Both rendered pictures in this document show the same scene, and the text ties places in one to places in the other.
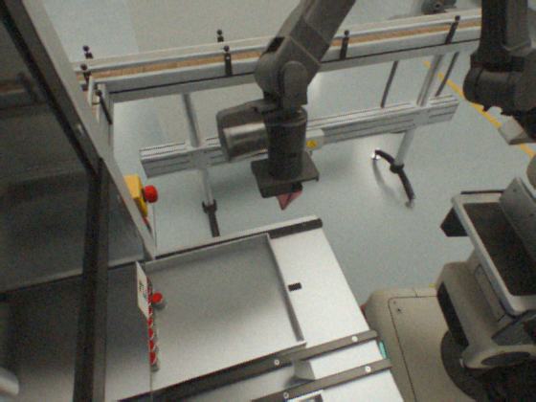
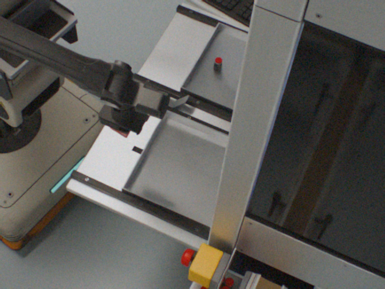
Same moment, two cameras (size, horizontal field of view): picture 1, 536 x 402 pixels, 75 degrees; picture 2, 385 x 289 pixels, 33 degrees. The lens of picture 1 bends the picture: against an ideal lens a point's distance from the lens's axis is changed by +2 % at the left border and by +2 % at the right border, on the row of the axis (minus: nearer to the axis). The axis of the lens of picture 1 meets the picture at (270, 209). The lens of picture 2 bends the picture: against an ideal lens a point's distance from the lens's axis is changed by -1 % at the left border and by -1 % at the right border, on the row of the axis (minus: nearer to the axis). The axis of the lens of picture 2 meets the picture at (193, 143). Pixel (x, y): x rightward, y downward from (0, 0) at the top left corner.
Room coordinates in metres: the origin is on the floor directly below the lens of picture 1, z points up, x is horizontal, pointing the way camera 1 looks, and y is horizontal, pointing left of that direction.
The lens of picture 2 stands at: (0.93, 0.55, 2.41)
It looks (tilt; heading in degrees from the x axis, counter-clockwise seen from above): 61 degrees down; 216
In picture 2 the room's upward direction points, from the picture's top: 6 degrees clockwise
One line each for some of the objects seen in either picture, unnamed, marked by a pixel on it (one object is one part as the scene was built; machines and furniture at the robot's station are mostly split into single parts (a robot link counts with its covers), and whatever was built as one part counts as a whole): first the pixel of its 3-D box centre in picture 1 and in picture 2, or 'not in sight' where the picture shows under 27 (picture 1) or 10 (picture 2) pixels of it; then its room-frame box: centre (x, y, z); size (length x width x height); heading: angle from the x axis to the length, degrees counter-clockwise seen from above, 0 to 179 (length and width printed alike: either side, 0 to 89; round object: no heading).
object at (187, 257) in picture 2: (148, 194); (190, 258); (0.52, 0.27, 0.99); 0.04 x 0.04 x 0.04; 16
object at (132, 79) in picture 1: (282, 51); not in sight; (1.34, -0.05, 0.92); 1.90 x 0.16 x 0.16; 106
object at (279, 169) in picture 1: (284, 160); (124, 108); (0.41, -0.02, 1.19); 0.10 x 0.07 x 0.07; 106
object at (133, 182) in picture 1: (127, 198); (208, 266); (0.50, 0.31, 1.00); 0.08 x 0.07 x 0.07; 106
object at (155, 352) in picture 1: (149, 321); not in sight; (0.26, 0.24, 0.90); 0.18 x 0.02 x 0.05; 17
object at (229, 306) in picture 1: (206, 306); (203, 175); (0.30, 0.13, 0.90); 0.34 x 0.26 x 0.04; 107
